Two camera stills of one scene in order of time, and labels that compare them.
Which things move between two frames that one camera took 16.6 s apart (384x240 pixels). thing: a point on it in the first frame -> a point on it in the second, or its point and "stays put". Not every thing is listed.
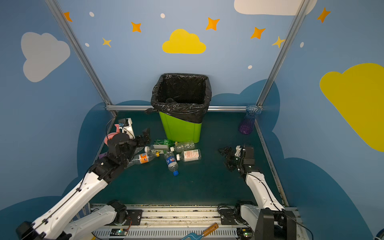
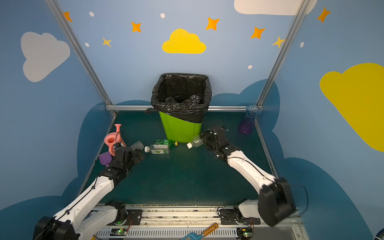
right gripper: [234, 159] -> [210, 138]
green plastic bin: [179, 130] stays put
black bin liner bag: [184, 97] stays put
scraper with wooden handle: [193, 236] stays put
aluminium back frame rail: [145, 108] stays put
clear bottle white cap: [181, 147] -> [196, 143]
